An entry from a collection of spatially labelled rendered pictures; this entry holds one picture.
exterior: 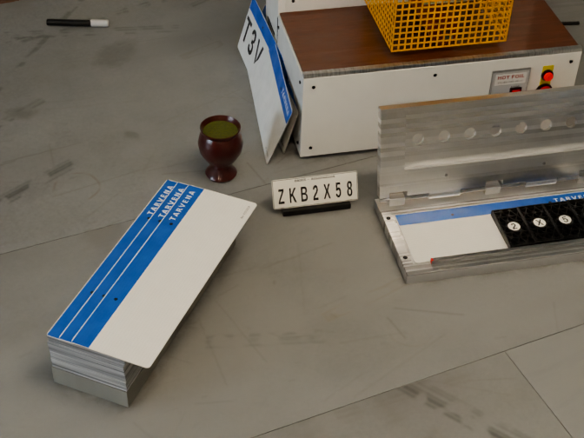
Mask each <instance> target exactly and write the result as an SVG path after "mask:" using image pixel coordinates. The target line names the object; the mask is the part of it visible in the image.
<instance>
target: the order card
mask: <svg viewBox="0 0 584 438"><path fill-rule="evenodd" d="M271 183H272V196H273V208H274V209H287V208H295V207H302V206H309V205H317V204H324V203H332V202H346V201H353V200H358V182H357V171H349V172H341V173H333V174H326V175H318V176H303V177H296V178H288V179H280V180H273V181H272V182H271Z"/></svg>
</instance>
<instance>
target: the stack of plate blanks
mask: <svg viewBox="0 0 584 438"><path fill-rule="evenodd" d="M177 183H178V182H175V181H171V180H167V181H165V183H164V184H163V185H162V187H161V188H160V189H159V190H158V191H157V192H156V194H155V195H154V196H153V198H152V199H151V200H150V201H149V203H148V204H147V206H146V207H145V208H144V209H143V211H142V212H141V214H140V215H139V216H138V217H137V219H135V221H134V222H133V223H132V224H131V226H130V227H129V229H128V230H127V231H126V232H125V234H124V235H123V236H122V238H121V239H120V240H119V242H118V243H117V244H116V246H115V247H114V248H113V249H112V250H111V251H110V253H109V254H108V255H107V257H106V258H105V259H104V260H103V262H102V263H101V265H100V266H99V267H98V268H97V270H96V271H95V273H94V274H93V275H92V276H91V278H90V279H89V280H88V281H87V282H86V283H85V285H84V286H83V288H82V289H81V290H80V291H79V293H78V294H77V295H76V297H75V298H74V299H73V301H72V302H71V303H70V305H69V306H68V307H67V308H66V309H65V310H64V312H63V313H62V314H61V316H60V317H59V318H58V319H57V321H56V322H55V324H54V325H53V326H52V327H51V329H50V330H49V332H48V333H47V335H46V336H48V339H49V340H48V341H47V343H48V346H49V351H50V356H51V358H50V359H51V361H52V367H51V368H52V374H53V378H54V382H57V383H60V384H62V385H64V386H67V387H70V388H74V389H77V390H80V391H82V392H84V393H87V394H90V395H94V396H97V397H100V398H103V399H104V400H107V401H110V402H114V403H117V404H120V405H123V406H125V407H127V408H128V407H129V406H130V404H131V403H132V402H133V400H134V399H135V397H136V395H137V394H138V392H139V391H140V389H141V388H142V386H143V384H144V383H145V382H146V380H147V379H148V377H149V375H150V374H151V372H152V371H153V369H154V368H155V366H156V365H157V363H158V362H159V361H160V359H161V358H162V356H163V354H164V352H165V351H166V349H167V348H168V346H169V345H170V344H171V342H172V341H173V339H174V338H175V336H176V334H177V333H178V331H179V329H180V328H181V326H182V325H183V324H184V322H185V321H186V319H187V318H188V316H189V314H190V313H191V311H192V310H193V308H194V307H195V305H196V304H197V302H198V301H199V299H200V298H201V296H202V294H203V293H204V291H205V290H206V288H207V287H208V286H209V284H210V282H211V281H212V279H213V278H214V276H215V275H216V273H217V271H218V270H219V268H220V267H221V266H222V264H223V263H224V261H225V260H226V258H227V256H228V255H229V253H230V251H231V250H232V249H233V248H234V246H235V245H236V239H235V240H234V241H233V242H232V244H231V245H230V247H229V249H228V250H227V252H226V253H225V255H224V256H223V258H222V260H221V261H220V262H219V263H218V265H217V266H216V269H215V270H214V272H213V273H212V275H211V276H210V278H209V279H208V280H207V282H206V283H205V285H204V286H203V288H202V290H201V291H200V293H199V294H198V296H197V297H196V299H195V300H194V301H193V303H192V304H191V306H190V308H189V310H188V311H187V313H186V314H185V316H184V317H183V319H182V320H181V321H180V323H179V324H178V326H177V327H176V329H175V331H174V332H173V334H172V335H171V337H170V338H169V339H168V341H167V342H166V344H165V346H164V347H163V349H162V351H161V352H160V354H159V355H158V357H157V358H156V359H155V361H154V362H153V364H152V365H151V367H150V368H143V367H140V366H137V365H135V364H131V363H128V362H124V361H121V360H118V359H116V358H113V357H110V356H107V355H103V354H100V353H97V352H95V351H92V350H89V349H86V348H82V347H79V346H77V345H74V344H71V343H68V342H64V341H61V340H60V339H59V336H60V335H61V334H62V332H63V331H64V330H65V329H66V328H67V326H68V325H69V324H70V322H71V321H72V319H73V318H74V317H75V315H76V314H77V313H78V311H79V310H80V309H81V307H82V306H83V305H84V304H85V303H86V301H87V300H88V299H89V298H90V296H91V295H92V293H93V292H94V291H95V289H96V288H97V286H98V285H99V284H100V283H101V281H102V280H103V278H104V277H105V276H106V275H107V274H108V273H109V271H110V270H111V269H112V267H113V266H114V265H115V263H116V262H117V260H118V259H119V258H120V256H121V255H122V254H123V252H124V251H125V250H126V248H128V247H129V245H130V244H131V242H132V241H133V240H134V239H135V237H136V236H137V234H138V233H139V232H140V230H141V229H142V228H143V226H144V225H145V224H146V222H147V221H148V220H149V219H150V218H151V216H152V215H153V214H154V212H155V211H156V210H157V208H158V207H159V206H160V204H161V203H162V202H163V200H164V199H165V197H166V196H167V195H168V194H169V192H170V191H171V190H172V189H173V188H174V186H175V185H176V184H177Z"/></svg>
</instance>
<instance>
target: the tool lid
mask: <svg viewBox="0 0 584 438"><path fill-rule="evenodd" d="M571 116H574V117H575V122H574V124H573V125H571V126H567V125H566V121H567V119H568V118H569V117H571ZM546 119H549V120H550V125H549V127H548V128H546V129H542V128H541V123H542V122H543V121H544V120H546ZM521 122H524V123H525V124H526V126H525V129H524V130H523V131H520V132H517V131H516V130H515V127H516V125H517V124H518V123H521ZM494 125H500V131H499V132H498V133H497V134H495V135H491V134H490V130H491V128H492V127H493V126H494ZM468 128H474V134H473V135H472V136H471V137H465V136H464V133H465V131H466V129H468ZM443 130H446V131H448V138H447V139H445V140H439V137H438V136H439V134H440V133H441V132H442V131H443ZM415 134H422V140H421V141H420V142H419V143H413V141H412V139H413V136H414V135H415ZM580 170H584V85H576V86H567V87H560V88H551V89H543V90H526V91H518V92H509V93H501V94H493V95H485V96H469V97H460V98H451V99H443V100H434V101H426V102H418V103H402V104H394V105H385V106H379V107H378V157H377V195H378V197H379V198H380V199H383V198H389V193H395V192H402V191H404V192H405V194H406V195H407V196H411V195H419V194H427V193H428V199H432V198H439V197H447V196H459V195H460V193H461V189H470V188H477V187H484V186H486V182H489V181H496V180H500V181H501V183H502V184H506V183H520V182H526V185H524V186H525V187H532V186H540V185H547V184H554V183H556V181H557V180H556V179H557V177H564V176H578V175H579V173H580Z"/></svg>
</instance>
